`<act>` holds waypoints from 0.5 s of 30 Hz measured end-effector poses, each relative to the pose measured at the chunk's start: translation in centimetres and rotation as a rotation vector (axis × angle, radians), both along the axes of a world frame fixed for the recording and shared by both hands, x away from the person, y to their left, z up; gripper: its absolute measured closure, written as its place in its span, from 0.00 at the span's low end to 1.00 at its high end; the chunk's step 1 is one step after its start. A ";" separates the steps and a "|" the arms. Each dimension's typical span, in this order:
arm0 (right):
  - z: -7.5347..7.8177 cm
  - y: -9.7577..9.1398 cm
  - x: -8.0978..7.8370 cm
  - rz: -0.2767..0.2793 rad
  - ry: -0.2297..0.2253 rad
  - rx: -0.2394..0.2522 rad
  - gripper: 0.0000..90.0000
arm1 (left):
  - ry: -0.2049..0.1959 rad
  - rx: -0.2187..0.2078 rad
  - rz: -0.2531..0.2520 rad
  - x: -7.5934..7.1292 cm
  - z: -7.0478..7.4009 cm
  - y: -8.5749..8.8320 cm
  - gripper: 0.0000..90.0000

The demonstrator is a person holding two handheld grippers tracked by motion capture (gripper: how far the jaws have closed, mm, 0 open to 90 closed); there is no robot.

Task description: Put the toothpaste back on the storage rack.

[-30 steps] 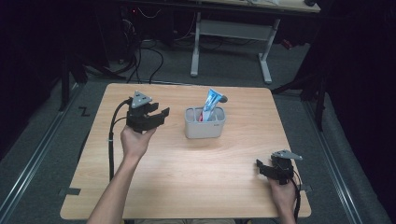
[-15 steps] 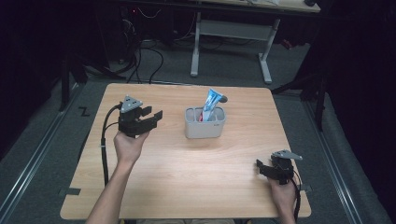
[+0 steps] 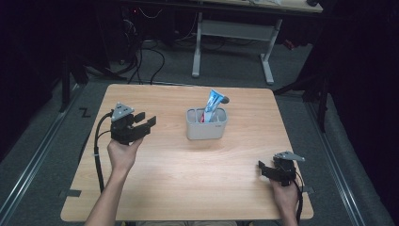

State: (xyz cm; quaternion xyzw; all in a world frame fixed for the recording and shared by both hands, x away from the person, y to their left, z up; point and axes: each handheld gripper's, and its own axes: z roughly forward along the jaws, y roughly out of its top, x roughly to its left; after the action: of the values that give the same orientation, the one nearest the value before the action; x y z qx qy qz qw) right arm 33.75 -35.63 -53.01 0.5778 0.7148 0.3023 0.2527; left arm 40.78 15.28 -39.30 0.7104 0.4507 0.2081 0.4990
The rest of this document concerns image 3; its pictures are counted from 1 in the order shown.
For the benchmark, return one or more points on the metal floor rail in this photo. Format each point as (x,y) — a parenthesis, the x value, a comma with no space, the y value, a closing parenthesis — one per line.
(338,175)
(34,163)

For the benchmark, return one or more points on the dark computer equipment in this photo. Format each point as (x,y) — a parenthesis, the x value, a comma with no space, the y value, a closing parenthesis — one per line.
(130,31)

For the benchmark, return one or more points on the blue and white toothpaste tube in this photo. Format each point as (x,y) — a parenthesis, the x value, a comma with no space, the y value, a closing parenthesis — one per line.
(213,102)

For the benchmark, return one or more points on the black zigzag floor tape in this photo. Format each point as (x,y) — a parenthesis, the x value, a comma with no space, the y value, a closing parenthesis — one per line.
(85,112)

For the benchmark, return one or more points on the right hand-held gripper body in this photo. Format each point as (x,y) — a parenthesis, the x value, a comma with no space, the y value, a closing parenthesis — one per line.
(284,171)

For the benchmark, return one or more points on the black metal stand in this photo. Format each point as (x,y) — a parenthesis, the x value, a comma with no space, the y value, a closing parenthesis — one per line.
(321,103)
(66,84)

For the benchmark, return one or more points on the white table frame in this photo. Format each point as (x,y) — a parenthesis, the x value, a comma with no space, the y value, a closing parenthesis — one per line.
(235,29)

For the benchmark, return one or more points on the person's left hand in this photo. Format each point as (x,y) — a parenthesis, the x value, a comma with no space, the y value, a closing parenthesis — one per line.
(122,157)

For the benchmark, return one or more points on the grey plastic holder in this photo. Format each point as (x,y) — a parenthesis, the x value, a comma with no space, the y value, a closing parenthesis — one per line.
(205,130)

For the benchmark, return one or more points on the black tape strip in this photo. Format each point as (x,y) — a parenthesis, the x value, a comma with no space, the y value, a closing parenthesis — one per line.
(308,190)
(71,193)

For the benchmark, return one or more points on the person's right hand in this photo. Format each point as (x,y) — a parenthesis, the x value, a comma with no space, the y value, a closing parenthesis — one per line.
(287,196)

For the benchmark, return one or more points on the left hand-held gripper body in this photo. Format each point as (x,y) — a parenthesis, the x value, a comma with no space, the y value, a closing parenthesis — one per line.
(124,130)

